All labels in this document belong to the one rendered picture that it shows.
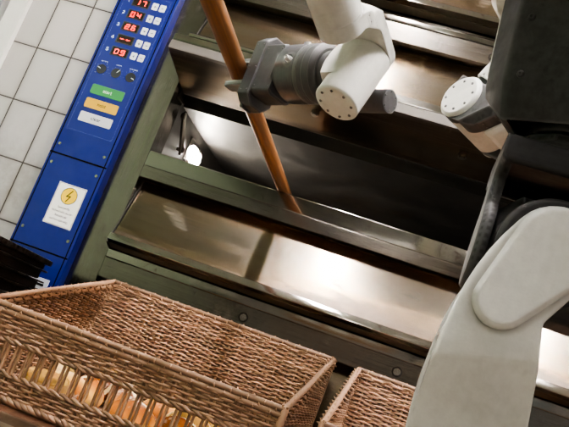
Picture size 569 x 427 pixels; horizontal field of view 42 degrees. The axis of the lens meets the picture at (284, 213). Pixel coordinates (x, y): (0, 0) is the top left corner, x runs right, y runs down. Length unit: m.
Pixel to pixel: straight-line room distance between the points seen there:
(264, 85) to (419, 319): 0.75
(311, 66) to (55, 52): 1.11
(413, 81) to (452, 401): 1.21
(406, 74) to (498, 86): 1.03
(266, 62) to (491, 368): 0.62
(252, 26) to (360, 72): 0.97
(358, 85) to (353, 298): 0.77
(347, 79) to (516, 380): 0.47
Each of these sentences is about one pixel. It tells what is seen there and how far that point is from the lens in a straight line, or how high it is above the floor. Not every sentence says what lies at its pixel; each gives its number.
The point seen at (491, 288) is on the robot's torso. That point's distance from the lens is 0.74.
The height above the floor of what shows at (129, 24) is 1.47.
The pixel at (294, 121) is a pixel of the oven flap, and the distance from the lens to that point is 1.84.
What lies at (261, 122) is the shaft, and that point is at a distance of 1.38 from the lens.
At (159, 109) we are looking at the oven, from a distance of 1.90.
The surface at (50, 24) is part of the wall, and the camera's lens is 2.12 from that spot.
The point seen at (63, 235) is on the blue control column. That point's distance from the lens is 1.85.
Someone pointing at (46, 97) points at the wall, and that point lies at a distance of 2.02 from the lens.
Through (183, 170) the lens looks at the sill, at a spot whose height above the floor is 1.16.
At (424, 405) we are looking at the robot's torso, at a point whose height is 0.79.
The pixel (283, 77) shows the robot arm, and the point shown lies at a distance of 1.10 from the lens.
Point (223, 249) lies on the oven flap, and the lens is 1.75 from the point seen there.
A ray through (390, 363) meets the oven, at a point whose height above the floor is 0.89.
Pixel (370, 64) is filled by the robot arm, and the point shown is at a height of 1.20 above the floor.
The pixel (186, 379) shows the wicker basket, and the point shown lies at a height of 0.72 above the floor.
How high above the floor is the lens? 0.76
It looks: 12 degrees up
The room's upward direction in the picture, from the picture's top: 20 degrees clockwise
